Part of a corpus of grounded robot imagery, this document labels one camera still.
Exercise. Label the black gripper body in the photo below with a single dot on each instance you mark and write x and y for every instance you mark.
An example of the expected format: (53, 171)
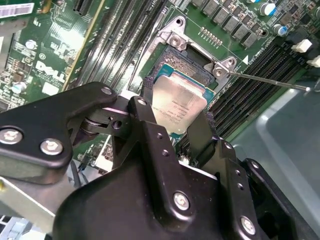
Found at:
(112, 212)

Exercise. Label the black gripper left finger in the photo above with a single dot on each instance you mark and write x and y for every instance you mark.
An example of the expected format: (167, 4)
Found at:
(162, 155)

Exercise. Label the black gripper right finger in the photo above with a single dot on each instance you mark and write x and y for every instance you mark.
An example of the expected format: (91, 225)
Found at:
(232, 190)

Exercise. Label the silver CPU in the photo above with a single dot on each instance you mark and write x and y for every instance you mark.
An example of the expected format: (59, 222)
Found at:
(177, 105)

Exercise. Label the thin metal locking lever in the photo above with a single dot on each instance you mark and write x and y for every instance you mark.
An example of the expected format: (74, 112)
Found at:
(270, 80)

